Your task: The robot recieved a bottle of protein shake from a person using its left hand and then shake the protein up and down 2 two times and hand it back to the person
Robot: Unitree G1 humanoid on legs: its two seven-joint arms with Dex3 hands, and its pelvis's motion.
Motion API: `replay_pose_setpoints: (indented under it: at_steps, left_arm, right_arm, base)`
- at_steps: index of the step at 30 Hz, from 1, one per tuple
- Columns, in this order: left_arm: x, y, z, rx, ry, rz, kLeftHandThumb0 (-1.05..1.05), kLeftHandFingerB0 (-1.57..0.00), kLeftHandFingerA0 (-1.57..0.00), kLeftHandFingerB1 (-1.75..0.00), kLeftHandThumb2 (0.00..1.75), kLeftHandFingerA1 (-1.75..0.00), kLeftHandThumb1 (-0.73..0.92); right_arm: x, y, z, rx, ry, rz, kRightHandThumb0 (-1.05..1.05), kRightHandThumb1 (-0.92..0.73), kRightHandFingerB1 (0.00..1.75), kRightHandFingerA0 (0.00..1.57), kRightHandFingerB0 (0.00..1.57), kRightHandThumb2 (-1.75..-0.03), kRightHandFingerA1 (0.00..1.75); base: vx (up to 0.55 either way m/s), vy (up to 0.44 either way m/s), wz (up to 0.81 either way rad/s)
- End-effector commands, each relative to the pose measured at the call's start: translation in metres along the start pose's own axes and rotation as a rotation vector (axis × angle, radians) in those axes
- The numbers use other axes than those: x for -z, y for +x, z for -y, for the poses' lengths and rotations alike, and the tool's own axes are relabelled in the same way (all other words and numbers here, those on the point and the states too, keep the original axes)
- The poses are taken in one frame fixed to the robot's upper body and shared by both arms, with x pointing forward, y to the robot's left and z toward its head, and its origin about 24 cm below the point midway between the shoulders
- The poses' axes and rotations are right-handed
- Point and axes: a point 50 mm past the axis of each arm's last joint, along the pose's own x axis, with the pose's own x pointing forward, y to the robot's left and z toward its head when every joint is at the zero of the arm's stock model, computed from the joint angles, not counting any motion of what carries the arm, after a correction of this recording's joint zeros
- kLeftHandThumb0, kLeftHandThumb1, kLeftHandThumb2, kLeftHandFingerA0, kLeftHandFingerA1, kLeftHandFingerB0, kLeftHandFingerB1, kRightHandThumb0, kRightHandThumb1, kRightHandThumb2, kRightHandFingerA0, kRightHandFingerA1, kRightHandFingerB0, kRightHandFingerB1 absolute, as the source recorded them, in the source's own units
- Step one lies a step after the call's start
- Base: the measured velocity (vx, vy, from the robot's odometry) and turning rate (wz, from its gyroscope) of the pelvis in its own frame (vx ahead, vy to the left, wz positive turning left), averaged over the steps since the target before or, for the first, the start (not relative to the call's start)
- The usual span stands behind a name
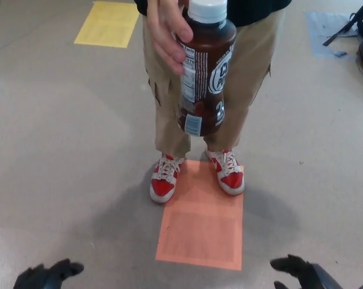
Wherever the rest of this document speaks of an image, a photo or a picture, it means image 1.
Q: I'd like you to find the yellow paper sheet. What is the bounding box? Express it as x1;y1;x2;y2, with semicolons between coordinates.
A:
73;1;141;48

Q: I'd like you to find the blue paper sheet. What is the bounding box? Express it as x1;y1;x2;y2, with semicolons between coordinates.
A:
306;11;359;58

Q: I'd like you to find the red white sneaker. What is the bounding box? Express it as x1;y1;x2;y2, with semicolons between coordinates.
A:
205;147;246;196
149;153;185;204

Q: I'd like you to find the person's right hand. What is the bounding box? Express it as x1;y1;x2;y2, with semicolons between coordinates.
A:
147;0;194;75

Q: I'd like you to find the black shirt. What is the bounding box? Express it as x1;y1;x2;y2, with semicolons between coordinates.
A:
134;0;293;28

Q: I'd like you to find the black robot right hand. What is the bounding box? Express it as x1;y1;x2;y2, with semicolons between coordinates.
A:
270;254;341;289

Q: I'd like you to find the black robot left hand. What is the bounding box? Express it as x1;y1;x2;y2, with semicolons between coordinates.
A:
13;258;85;289

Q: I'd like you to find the brown protein shake bottle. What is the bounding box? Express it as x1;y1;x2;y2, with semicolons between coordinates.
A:
175;0;238;138

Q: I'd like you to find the orange paper sheet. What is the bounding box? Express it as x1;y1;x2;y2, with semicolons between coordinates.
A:
155;159;245;271

